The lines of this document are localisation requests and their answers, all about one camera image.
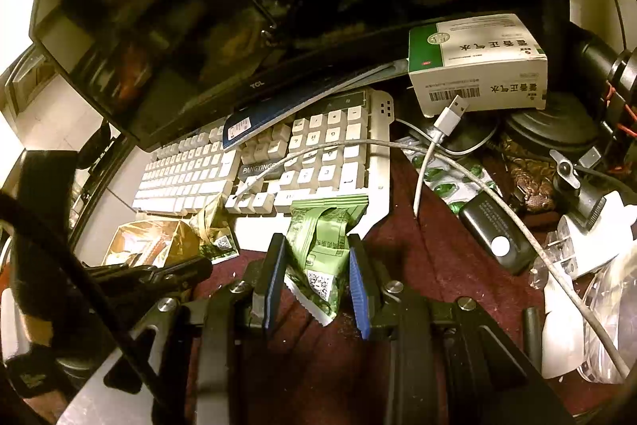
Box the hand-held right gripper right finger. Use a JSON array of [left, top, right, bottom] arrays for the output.
[[348, 235, 573, 425]]

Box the cardboard box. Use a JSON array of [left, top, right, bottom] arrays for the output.
[[102, 218, 200, 269]]

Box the black tube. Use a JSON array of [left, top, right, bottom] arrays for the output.
[[522, 308, 541, 366]]

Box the grey cable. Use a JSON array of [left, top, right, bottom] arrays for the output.
[[231, 140, 630, 378]]

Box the dark red table cloth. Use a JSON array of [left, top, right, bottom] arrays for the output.
[[189, 146, 623, 425]]

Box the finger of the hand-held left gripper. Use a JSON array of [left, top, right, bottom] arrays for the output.
[[87, 256, 214, 301]]

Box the white keyboard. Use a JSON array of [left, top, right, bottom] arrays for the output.
[[132, 87, 396, 251]]

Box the white charger plug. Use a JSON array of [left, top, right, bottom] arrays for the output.
[[545, 196, 637, 279]]

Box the thick black cable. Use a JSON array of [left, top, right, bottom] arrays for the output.
[[0, 191, 172, 425]]

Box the brown patterned pouch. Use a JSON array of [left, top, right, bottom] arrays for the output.
[[500, 133, 558, 212]]

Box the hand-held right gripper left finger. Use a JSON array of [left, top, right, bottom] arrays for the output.
[[102, 233, 288, 425]]

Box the green pill blister pack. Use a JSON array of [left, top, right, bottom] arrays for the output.
[[398, 133, 498, 217]]

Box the grey clamp mount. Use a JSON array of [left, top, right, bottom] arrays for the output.
[[550, 149, 605, 227]]

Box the black monitor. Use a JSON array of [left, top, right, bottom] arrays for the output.
[[29, 0, 414, 152]]

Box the black handheld device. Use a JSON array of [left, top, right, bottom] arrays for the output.
[[458, 193, 535, 274]]

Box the black wok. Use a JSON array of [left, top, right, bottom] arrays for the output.
[[77, 121, 123, 169]]

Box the white spray bottle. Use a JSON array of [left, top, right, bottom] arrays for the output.
[[540, 276, 588, 380]]

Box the gold snack packet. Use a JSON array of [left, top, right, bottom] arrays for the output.
[[189, 193, 227, 249]]

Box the clear plastic bag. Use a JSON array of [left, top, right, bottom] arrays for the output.
[[577, 251, 637, 383]]

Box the black round base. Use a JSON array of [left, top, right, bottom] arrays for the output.
[[505, 91, 598, 157]]

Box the small green snack packet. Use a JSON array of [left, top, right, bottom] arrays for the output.
[[199, 233, 240, 263]]

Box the white green medicine box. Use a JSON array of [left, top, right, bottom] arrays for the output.
[[407, 13, 548, 117]]

